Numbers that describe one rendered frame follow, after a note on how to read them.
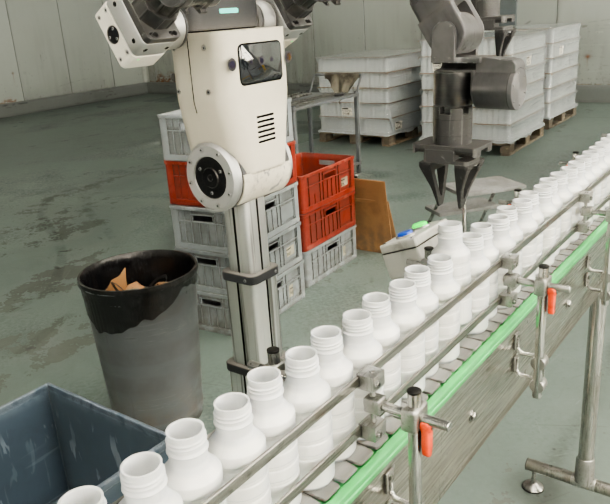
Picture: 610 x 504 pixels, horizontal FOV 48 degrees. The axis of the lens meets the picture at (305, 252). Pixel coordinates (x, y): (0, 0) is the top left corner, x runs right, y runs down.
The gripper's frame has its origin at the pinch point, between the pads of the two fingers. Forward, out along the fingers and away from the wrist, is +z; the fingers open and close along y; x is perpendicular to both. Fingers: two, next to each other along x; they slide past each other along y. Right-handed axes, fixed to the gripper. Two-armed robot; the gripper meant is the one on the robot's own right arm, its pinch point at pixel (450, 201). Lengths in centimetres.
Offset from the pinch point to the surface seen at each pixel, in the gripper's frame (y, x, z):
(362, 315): 1.0, -27.9, 7.5
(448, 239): 0.8, -2.3, 5.4
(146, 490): 3, -65, 8
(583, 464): 3, 93, 107
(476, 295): 3.5, 3.0, 16.2
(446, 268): 2.8, -7.2, 8.1
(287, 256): -173, 177, 99
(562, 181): 2, 51, 9
